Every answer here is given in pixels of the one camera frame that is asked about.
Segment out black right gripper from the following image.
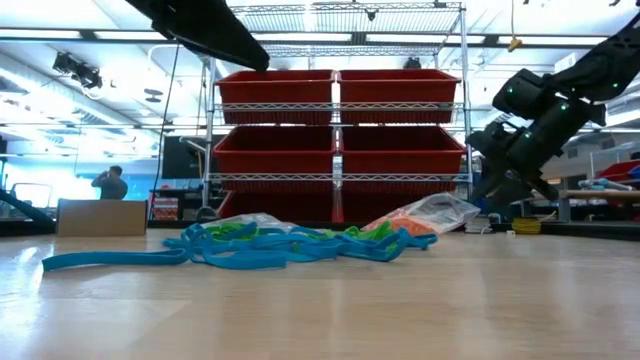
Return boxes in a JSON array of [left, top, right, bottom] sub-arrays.
[[469, 97, 607, 207]]

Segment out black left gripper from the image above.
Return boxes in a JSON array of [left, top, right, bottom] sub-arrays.
[[124, 0, 272, 72]]

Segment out orange rubber band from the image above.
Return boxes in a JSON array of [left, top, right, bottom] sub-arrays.
[[367, 214, 416, 234], [379, 217, 437, 236]]

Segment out green rubber band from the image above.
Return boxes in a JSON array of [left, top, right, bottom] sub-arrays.
[[324, 219, 401, 247], [205, 221, 264, 242]]

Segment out wooden workbench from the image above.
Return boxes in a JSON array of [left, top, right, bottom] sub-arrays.
[[544, 188, 640, 224]]

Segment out pale blue tube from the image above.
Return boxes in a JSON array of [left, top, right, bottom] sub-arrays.
[[578, 177, 637, 193]]

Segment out black monitor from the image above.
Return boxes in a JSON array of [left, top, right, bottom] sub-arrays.
[[162, 135, 214, 180]]

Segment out black ceiling fixture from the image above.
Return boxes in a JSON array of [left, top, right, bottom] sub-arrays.
[[52, 51, 104, 90]]

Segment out ceiling light strip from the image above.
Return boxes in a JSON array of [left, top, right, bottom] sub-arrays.
[[0, 28, 166, 41], [519, 35, 609, 46]]

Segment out small parts drawer cabinet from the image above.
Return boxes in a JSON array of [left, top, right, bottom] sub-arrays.
[[149, 197, 180, 221]]

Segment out small cardboard box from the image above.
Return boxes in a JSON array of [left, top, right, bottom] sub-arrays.
[[55, 198, 149, 238]]

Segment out black spool yellow wire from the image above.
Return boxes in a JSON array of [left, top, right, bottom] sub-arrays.
[[510, 215, 545, 236]]

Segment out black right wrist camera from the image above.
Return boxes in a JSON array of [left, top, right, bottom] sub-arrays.
[[465, 121, 516, 169]]

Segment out chrome wire shelf cart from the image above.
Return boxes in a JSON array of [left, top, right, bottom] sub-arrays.
[[202, 0, 476, 232]]

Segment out black hanging cable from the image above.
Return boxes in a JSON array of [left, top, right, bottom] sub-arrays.
[[151, 42, 181, 221]]

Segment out yellow hanging cord plug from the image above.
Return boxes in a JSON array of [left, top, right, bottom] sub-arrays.
[[507, 0, 524, 54]]

